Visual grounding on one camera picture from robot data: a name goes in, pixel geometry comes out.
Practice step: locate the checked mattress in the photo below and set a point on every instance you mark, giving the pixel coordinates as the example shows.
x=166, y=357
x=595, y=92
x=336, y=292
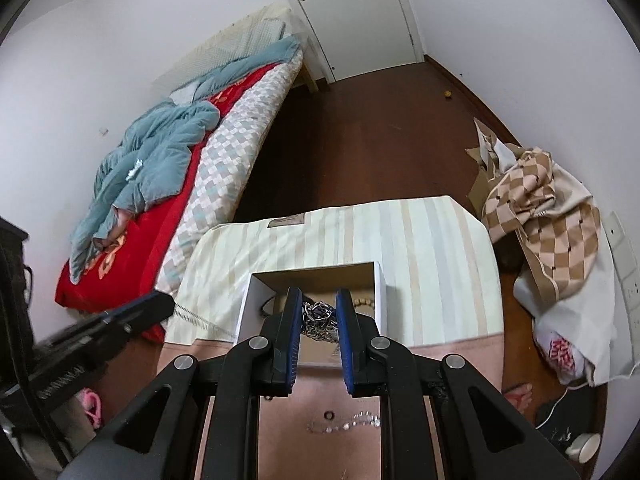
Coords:
x=235, y=150

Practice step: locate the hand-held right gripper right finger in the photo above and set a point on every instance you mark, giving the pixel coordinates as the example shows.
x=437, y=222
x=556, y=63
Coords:
x=345, y=340

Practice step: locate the white wall socket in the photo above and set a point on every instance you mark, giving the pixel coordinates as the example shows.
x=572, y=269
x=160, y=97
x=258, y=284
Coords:
x=625, y=265

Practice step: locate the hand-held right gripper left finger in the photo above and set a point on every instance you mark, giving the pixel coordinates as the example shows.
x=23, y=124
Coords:
x=295, y=332

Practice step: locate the white round object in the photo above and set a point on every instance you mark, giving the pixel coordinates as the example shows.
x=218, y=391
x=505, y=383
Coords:
x=584, y=447

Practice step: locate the white door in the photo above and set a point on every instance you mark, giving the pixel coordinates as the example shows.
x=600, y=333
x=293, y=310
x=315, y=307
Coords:
x=350, y=15

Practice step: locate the person's foot in sandal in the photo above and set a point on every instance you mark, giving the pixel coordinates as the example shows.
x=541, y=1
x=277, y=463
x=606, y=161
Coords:
x=519, y=396

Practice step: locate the pink cloth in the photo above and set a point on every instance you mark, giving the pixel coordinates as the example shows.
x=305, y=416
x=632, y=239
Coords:
x=320, y=450

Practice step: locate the brown cardboard box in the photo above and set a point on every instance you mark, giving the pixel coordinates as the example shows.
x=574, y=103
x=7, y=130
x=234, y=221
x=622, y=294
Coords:
x=487, y=160

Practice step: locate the white cardboard box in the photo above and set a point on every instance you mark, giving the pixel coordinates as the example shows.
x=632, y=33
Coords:
x=250, y=305

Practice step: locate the blue-grey quilt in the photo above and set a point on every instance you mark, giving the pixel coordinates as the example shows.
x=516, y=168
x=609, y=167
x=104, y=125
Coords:
x=160, y=155

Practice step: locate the checked white pillow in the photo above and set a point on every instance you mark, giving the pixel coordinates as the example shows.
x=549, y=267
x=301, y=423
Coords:
x=262, y=32

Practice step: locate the pink slipper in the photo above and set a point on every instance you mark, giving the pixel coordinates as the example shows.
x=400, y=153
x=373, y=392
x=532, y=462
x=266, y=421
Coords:
x=91, y=405

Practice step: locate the bed with red sheet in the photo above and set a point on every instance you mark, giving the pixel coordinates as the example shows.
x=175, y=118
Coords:
x=140, y=245

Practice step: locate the black floor object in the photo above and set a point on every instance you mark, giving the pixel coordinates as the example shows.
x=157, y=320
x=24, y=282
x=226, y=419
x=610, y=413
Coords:
x=552, y=420

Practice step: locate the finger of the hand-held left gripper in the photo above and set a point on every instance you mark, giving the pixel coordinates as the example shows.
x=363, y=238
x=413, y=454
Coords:
x=142, y=307

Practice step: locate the checkered brown cloth pile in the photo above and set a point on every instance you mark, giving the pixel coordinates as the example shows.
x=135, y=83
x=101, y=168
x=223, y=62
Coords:
x=595, y=280

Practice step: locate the beige checked blanket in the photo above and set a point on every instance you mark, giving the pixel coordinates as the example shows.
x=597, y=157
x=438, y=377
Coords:
x=545, y=210

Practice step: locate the white bag with red print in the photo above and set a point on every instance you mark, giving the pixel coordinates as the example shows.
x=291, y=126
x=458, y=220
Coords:
x=562, y=350

